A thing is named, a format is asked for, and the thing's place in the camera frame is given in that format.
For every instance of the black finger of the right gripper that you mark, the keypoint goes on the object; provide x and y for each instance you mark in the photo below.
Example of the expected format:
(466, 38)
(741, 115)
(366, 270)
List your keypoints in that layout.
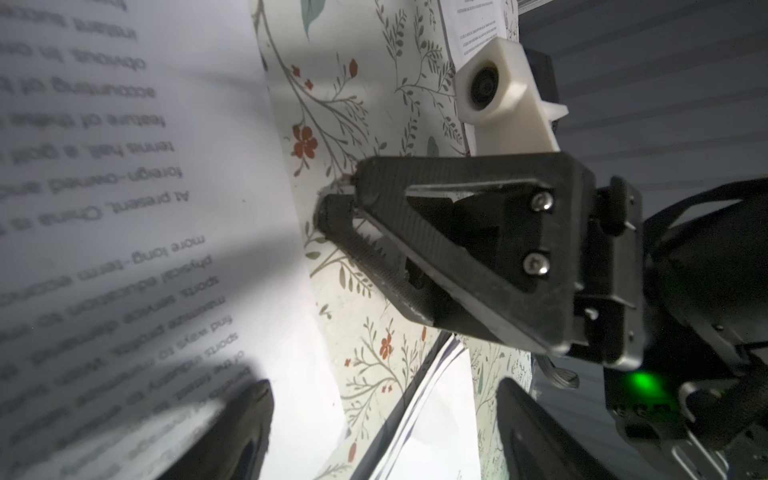
(497, 238)
(372, 264)

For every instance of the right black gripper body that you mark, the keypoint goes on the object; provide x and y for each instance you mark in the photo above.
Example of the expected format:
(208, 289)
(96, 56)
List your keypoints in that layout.
(675, 308)

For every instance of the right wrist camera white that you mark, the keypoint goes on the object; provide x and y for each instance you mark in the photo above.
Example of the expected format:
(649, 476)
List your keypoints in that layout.
(497, 96)

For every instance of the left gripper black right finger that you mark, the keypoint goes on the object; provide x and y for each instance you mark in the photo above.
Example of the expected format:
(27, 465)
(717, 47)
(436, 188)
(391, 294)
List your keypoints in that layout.
(535, 446)

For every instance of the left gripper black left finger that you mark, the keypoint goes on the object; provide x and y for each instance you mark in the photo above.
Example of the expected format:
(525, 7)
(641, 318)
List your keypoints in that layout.
(235, 446)

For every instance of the printed paper sheet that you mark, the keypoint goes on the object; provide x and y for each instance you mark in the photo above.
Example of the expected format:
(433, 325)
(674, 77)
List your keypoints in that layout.
(470, 24)
(437, 437)
(151, 259)

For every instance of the red folder black inside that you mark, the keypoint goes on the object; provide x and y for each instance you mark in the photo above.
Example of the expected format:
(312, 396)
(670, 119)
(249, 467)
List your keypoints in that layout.
(384, 437)

